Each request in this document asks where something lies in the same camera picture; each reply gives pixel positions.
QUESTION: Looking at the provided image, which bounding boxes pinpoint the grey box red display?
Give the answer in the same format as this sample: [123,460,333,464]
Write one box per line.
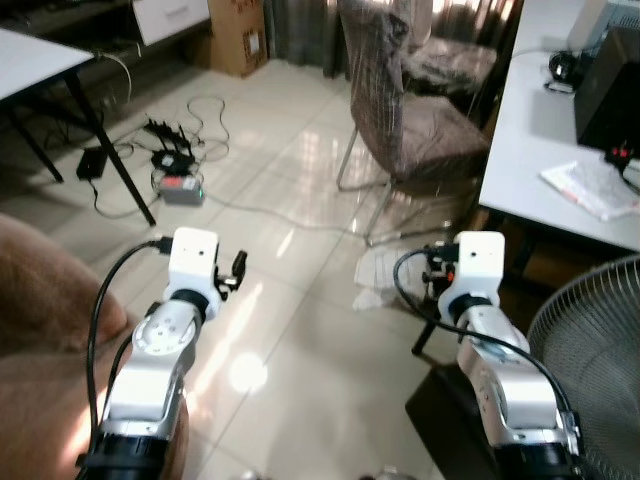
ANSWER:
[157,172,207,207]

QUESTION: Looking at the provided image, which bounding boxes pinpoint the black router with antennas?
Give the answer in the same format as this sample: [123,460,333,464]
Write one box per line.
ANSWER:
[144,117,202,177]

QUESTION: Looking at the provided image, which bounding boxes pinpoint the brown fabric metal-leg chair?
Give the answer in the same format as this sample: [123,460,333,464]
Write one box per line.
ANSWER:
[336,0,493,247]
[404,0,503,99]

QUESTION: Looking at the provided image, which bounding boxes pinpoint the black box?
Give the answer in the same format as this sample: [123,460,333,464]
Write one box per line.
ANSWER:
[404,363,503,480]

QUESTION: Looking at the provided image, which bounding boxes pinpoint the white desk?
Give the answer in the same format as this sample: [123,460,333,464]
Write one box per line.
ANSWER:
[477,0,640,252]

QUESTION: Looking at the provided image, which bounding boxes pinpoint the white printed paper booklet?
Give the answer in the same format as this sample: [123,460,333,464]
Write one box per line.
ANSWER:
[539,159,640,223]

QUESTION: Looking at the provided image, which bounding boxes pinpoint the black power adapter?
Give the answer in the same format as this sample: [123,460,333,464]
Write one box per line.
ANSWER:
[76,147,110,182]

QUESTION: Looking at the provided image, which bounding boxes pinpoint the small black webcam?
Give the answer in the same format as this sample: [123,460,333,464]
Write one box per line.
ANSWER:
[544,49,593,95]

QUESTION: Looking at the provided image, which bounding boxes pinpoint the brown cardboard box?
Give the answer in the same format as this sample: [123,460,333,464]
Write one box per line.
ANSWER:
[207,0,270,79]

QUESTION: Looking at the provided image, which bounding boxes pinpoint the black monitor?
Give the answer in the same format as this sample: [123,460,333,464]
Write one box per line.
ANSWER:
[574,25,640,163]

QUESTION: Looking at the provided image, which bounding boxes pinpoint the grey curtain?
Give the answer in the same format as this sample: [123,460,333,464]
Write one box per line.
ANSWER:
[264,0,347,73]

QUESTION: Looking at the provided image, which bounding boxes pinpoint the white drawer cabinet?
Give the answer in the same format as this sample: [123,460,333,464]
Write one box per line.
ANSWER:
[131,0,212,47]

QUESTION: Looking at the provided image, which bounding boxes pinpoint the white table black legs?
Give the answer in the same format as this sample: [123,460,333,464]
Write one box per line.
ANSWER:
[0,27,158,227]

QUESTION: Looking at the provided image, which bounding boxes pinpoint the white printer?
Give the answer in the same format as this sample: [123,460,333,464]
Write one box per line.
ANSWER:
[567,0,640,57]

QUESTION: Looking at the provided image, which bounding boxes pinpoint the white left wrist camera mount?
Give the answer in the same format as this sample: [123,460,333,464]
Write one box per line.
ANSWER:
[166,227,222,303]

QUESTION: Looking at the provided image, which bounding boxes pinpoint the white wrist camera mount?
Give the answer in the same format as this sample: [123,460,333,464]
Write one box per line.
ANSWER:
[454,231,507,301]
[166,227,222,303]

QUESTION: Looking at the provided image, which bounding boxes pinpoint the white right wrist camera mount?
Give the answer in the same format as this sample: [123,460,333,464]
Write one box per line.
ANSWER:
[454,231,507,301]

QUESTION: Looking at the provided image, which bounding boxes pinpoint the white floor cable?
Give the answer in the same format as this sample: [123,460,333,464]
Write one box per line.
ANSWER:
[96,50,363,239]

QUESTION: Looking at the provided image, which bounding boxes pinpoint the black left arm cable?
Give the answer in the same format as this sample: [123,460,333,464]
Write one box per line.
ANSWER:
[86,237,177,446]

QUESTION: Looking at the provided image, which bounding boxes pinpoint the grey wire-guard floor fan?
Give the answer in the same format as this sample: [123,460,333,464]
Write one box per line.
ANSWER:
[526,255,640,480]

